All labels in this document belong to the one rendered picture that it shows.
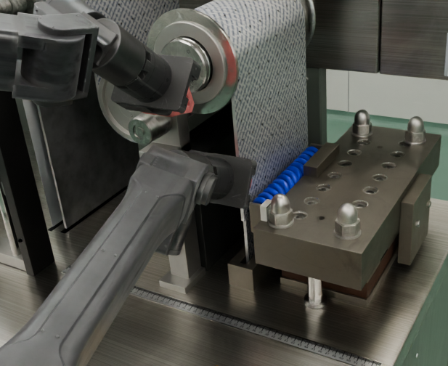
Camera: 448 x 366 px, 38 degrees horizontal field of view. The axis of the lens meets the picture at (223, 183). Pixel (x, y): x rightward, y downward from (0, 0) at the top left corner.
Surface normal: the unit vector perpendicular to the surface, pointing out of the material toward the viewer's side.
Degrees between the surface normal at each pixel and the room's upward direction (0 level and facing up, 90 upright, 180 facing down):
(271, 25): 69
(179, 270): 90
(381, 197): 0
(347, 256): 90
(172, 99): 50
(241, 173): 60
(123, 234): 20
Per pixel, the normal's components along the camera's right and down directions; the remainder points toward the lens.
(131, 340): -0.08, -0.88
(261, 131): 0.86, 0.17
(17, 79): 0.26, -0.81
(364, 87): -0.51, 0.44
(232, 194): -0.48, -0.07
